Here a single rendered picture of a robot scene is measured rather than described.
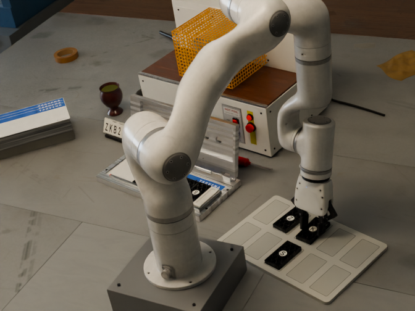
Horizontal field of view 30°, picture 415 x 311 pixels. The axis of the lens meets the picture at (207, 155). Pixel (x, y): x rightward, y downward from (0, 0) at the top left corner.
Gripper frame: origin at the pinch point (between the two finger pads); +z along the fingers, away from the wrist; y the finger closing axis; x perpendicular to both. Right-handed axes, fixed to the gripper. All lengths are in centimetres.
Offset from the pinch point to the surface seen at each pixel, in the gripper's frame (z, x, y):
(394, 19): -24, 130, -49
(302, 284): 6.4, -17.9, 9.4
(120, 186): 5, -13, -65
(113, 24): -13, 76, -164
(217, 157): -7.0, 5.3, -39.7
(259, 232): 4.1, -7.3, -13.1
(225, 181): 0.4, 5.6, -36.4
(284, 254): 4.0, -12.3, -0.5
